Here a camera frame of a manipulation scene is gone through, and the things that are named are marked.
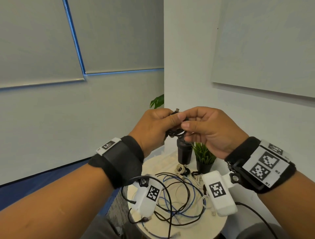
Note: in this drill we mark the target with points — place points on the person's left hand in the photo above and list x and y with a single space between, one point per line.
150 130

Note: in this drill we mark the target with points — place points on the person's right hand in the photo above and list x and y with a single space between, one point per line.
216 133

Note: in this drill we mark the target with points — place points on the person's left forearm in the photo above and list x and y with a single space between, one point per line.
56 204

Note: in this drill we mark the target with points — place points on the person's dark trousers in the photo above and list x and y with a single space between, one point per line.
98 229

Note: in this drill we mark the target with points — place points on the small potted grass plant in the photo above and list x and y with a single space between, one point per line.
204 154

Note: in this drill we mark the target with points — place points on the black marker wristband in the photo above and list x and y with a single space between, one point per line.
238 150
123 160

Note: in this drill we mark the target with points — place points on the large leafy green plant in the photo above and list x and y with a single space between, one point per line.
157 101

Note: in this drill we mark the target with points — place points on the black tumbler with lid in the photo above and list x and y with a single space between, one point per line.
184 155

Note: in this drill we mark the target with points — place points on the round white table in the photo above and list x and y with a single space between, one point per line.
209 226

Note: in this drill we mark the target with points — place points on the white wall whiteboard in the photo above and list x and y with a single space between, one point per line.
265 44

